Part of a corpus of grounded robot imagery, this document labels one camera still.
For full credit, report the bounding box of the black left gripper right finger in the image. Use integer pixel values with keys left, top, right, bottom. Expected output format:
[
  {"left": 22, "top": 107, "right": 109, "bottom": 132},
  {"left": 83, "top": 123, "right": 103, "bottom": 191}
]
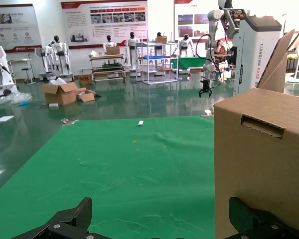
[{"left": 225, "top": 196, "right": 299, "bottom": 239}]

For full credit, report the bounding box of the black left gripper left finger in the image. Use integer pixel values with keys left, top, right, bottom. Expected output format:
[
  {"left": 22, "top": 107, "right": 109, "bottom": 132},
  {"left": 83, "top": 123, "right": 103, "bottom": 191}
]
[{"left": 17, "top": 197, "right": 102, "bottom": 239}]

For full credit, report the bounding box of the brown cardboard mailer box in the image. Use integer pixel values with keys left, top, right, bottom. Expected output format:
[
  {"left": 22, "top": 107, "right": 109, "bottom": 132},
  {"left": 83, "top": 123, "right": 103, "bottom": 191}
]
[{"left": 213, "top": 29, "right": 299, "bottom": 239}]

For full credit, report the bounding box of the blurred cardboard flap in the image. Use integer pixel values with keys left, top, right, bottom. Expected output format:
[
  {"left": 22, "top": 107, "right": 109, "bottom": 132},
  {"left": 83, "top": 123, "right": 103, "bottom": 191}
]
[{"left": 0, "top": 116, "right": 216, "bottom": 239}]

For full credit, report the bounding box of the large open cardboard carton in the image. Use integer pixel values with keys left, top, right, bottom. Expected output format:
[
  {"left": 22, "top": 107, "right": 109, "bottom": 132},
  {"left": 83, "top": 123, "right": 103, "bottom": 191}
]
[{"left": 40, "top": 77, "right": 78, "bottom": 106}]

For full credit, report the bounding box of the small open cardboard carton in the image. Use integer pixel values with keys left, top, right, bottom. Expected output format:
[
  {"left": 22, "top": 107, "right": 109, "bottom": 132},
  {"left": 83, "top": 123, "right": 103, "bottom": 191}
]
[{"left": 76, "top": 87, "right": 102, "bottom": 102}]

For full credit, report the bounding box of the clear plastic wrap pile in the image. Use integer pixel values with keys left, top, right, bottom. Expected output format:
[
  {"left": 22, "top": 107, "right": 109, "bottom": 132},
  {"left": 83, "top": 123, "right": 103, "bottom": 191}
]
[{"left": 0, "top": 92, "right": 33, "bottom": 107}]

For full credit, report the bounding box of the distant robot black gripper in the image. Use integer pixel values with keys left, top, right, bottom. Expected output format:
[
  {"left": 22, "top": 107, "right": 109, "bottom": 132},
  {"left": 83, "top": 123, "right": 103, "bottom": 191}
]
[{"left": 198, "top": 77, "right": 214, "bottom": 98}]

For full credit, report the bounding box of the black stool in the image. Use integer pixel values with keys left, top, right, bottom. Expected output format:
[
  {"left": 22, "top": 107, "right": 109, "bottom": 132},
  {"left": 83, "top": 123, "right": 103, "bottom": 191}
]
[{"left": 21, "top": 67, "right": 36, "bottom": 86}]

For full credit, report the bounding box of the metal trolley cart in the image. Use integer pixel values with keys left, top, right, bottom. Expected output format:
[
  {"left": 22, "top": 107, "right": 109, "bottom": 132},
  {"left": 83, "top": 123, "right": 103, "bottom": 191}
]
[{"left": 89, "top": 53, "right": 127, "bottom": 83}]

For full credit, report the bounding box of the white wheeled robot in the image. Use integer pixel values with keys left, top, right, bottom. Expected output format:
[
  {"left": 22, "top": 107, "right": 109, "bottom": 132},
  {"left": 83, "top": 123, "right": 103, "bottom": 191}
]
[{"left": 0, "top": 45, "right": 17, "bottom": 97}]

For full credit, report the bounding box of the grey metal table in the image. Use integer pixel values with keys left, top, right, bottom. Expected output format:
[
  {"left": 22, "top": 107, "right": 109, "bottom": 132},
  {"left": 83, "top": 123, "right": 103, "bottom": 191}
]
[{"left": 7, "top": 59, "right": 33, "bottom": 84}]

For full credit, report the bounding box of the white tower robot with lettering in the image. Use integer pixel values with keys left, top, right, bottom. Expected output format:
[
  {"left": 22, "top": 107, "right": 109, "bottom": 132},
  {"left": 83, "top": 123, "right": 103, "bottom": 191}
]
[{"left": 218, "top": 0, "right": 283, "bottom": 96}]

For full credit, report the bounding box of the table with green cover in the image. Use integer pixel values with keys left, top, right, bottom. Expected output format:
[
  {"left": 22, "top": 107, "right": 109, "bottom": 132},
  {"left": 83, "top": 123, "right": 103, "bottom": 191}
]
[{"left": 170, "top": 56, "right": 207, "bottom": 75}]

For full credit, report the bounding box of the seated person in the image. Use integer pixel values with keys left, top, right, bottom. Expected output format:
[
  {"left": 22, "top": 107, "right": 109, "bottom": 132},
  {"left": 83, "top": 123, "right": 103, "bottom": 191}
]
[{"left": 214, "top": 38, "right": 227, "bottom": 55}]

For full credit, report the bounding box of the white metal shelf rack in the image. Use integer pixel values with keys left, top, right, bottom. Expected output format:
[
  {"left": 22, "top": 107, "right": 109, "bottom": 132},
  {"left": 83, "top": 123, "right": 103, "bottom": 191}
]
[{"left": 136, "top": 29, "right": 179, "bottom": 85}]

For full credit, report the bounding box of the wall poster with photo strip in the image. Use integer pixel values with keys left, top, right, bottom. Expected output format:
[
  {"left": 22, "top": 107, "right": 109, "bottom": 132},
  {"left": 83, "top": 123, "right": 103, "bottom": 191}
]
[{"left": 61, "top": 0, "right": 149, "bottom": 49}]

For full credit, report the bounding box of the wall poster with icons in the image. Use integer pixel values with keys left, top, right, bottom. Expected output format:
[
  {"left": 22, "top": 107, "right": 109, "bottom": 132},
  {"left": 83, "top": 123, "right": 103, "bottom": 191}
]
[{"left": 0, "top": 3, "right": 42, "bottom": 53}]

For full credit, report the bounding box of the wall poster with building photos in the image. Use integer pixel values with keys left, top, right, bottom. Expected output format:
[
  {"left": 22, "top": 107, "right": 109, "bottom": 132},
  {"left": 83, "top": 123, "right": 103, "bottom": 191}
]
[{"left": 174, "top": 0, "right": 224, "bottom": 42}]

